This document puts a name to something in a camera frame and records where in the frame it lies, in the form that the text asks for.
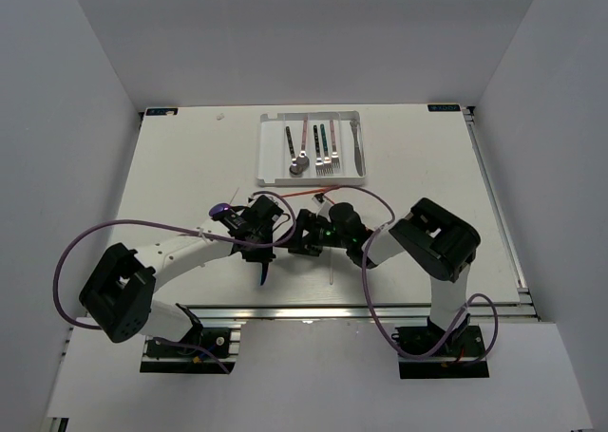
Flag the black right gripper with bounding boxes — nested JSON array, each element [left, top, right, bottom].
[[274, 209, 350, 257]]

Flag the iridescent purple spoon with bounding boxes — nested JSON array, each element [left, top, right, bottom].
[[209, 203, 238, 221]]

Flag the iridescent rainbow knife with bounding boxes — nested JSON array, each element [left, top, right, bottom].
[[259, 259, 272, 286]]

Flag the teal handle fork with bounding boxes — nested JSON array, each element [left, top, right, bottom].
[[320, 123, 333, 176]]

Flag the black handle spoon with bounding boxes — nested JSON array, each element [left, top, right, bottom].
[[285, 126, 308, 177]]

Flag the black handle fork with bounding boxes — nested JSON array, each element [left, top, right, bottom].
[[313, 124, 325, 177]]

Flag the pink handle fork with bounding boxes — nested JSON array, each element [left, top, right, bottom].
[[330, 120, 341, 172]]

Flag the silver ornate knife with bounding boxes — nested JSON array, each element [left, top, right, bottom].
[[350, 119, 365, 177]]

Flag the pink handle spoon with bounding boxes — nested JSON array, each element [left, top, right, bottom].
[[294, 117, 310, 174]]

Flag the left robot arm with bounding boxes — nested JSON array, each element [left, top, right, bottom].
[[79, 196, 283, 355]]

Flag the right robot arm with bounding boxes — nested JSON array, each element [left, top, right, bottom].
[[283, 197, 481, 355]]

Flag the orange chopstick upper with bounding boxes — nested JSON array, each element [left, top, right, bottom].
[[279, 186, 337, 199]]

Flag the white cutlery tray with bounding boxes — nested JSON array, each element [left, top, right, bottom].
[[256, 110, 367, 187]]

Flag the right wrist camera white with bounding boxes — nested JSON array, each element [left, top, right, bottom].
[[312, 192, 334, 220]]

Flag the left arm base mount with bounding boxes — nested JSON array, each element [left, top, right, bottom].
[[140, 327, 239, 375]]

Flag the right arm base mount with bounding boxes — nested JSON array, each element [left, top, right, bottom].
[[391, 326, 490, 380]]

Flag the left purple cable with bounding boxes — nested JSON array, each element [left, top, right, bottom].
[[51, 190, 300, 331]]

